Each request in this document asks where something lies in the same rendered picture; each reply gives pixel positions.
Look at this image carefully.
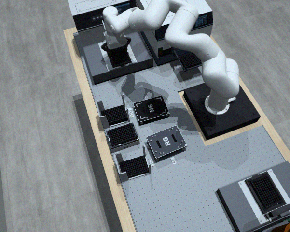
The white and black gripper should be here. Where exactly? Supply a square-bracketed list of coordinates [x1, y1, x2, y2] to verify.
[101, 32, 131, 57]

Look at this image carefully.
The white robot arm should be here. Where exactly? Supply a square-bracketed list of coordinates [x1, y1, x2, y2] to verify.
[103, 0, 239, 115]

